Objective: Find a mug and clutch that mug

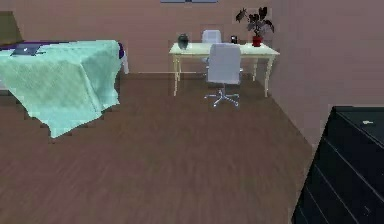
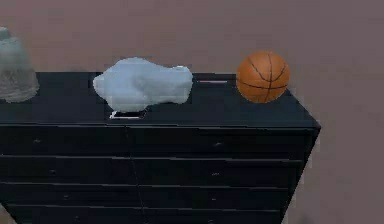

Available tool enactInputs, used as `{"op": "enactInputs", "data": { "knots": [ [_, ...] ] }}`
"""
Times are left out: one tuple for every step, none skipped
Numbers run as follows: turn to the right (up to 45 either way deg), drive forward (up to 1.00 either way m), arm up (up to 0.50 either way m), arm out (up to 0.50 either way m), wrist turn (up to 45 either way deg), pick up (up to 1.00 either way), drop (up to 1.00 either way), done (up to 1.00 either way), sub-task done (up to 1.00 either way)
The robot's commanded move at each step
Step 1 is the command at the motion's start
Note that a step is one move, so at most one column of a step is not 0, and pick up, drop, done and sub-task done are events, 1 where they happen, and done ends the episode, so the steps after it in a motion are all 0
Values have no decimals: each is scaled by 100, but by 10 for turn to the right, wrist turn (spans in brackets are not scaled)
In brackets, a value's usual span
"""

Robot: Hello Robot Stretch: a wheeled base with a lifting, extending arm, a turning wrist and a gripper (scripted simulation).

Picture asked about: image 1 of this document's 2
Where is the bed with mint green cover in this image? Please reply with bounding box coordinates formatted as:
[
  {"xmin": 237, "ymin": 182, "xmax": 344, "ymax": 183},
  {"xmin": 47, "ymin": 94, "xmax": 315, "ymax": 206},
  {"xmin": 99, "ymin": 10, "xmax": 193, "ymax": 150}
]
[{"xmin": 0, "ymin": 39, "xmax": 130, "ymax": 139}]

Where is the dark green vase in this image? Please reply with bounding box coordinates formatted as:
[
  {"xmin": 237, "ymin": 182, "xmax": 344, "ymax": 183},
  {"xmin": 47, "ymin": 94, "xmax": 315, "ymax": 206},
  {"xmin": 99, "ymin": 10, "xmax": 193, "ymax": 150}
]
[{"xmin": 177, "ymin": 32, "xmax": 190, "ymax": 51}]

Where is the cream desk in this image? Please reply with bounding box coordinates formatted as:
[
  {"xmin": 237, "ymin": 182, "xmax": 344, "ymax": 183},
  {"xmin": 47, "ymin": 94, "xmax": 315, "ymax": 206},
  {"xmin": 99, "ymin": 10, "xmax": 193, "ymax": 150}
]
[{"xmin": 168, "ymin": 41, "xmax": 281, "ymax": 99}]

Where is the white swivel office chair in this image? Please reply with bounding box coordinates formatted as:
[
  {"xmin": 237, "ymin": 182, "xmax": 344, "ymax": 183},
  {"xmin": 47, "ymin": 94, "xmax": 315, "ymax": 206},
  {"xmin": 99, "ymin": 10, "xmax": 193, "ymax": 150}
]
[{"xmin": 203, "ymin": 43, "xmax": 244, "ymax": 109}]

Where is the black chest of drawers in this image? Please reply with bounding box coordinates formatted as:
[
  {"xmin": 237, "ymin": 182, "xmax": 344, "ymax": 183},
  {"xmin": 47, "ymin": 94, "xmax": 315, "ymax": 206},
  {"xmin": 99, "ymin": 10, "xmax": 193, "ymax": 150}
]
[{"xmin": 291, "ymin": 105, "xmax": 384, "ymax": 224}]

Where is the grey laptop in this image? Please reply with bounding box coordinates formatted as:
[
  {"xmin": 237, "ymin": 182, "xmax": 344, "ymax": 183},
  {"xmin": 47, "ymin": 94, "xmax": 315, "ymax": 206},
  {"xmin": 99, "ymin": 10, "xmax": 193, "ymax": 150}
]
[{"xmin": 10, "ymin": 43, "xmax": 47, "ymax": 57}]

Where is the house plant in red pot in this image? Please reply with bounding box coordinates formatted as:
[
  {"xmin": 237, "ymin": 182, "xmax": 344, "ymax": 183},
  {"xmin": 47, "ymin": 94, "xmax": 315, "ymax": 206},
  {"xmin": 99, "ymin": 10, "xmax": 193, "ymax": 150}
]
[{"xmin": 235, "ymin": 6, "xmax": 275, "ymax": 48}]

